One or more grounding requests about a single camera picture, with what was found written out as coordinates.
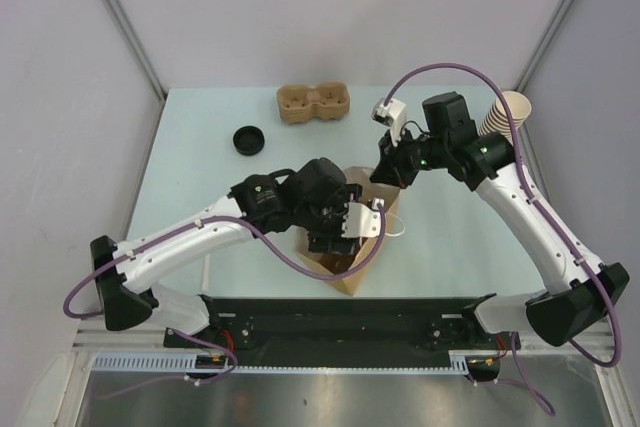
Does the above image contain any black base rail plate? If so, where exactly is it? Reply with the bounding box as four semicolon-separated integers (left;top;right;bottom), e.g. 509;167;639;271
163;297;512;366

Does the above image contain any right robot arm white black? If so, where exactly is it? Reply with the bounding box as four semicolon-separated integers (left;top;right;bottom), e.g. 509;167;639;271
370;92;630;348

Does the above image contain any white cable duct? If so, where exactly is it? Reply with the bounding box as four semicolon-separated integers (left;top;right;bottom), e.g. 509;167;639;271
92;351;488;375

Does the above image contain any white wrapped straw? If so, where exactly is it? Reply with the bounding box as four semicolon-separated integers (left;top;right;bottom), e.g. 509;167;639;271
201;254;211;293

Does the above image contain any single brown pulp carrier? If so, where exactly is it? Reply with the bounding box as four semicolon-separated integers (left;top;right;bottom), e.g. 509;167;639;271
318;253;356;275

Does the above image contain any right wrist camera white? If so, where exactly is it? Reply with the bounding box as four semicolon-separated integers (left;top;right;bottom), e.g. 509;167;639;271
372;98;407;147

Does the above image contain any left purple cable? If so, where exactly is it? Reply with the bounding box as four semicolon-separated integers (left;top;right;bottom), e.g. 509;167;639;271
63;204;389;401

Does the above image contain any brown pulp cup carrier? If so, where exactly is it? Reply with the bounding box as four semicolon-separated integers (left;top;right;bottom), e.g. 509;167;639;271
276;82;351;125

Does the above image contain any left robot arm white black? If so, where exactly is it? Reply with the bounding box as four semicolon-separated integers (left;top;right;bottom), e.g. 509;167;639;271
90;158;363;347

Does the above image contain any stack of black lids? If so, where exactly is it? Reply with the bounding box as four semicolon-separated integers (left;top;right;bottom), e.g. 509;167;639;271
232;125;265;156

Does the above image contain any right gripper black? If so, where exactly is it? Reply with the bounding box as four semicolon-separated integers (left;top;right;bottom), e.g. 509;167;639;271
370;124;450;190

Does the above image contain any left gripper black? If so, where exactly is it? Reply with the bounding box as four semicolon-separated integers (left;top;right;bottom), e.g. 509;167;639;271
295;184;362;253

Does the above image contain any stack of paper cups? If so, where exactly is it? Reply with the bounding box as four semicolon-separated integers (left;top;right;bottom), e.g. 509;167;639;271
479;91;532;141

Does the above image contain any brown paper bag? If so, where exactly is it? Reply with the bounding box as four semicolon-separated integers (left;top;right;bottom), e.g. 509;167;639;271
294;165;407;297

